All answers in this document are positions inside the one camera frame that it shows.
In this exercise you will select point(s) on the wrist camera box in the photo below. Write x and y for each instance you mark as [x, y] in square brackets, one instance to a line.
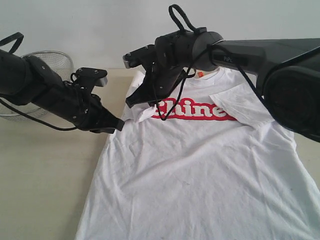
[145, 56]
[89, 77]

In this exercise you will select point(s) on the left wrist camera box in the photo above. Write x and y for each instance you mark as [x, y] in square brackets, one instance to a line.
[89, 77]

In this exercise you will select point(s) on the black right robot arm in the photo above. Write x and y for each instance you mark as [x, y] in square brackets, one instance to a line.
[287, 72]

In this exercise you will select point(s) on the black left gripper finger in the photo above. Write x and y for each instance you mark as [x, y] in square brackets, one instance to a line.
[109, 122]
[98, 130]

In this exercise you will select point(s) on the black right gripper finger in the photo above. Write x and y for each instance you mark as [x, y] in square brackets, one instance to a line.
[143, 94]

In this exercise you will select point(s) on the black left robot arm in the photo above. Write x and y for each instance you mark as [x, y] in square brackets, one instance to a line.
[25, 80]

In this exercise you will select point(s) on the white t-shirt red lettering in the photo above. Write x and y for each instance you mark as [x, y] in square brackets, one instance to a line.
[209, 163]

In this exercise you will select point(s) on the metal wire mesh basket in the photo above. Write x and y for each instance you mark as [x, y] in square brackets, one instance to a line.
[60, 63]

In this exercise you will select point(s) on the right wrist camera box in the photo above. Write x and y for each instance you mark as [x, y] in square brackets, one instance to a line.
[145, 56]

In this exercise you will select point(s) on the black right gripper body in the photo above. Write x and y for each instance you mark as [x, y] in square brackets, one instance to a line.
[165, 82]

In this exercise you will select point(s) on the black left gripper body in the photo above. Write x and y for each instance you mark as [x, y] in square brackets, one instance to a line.
[86, 101]

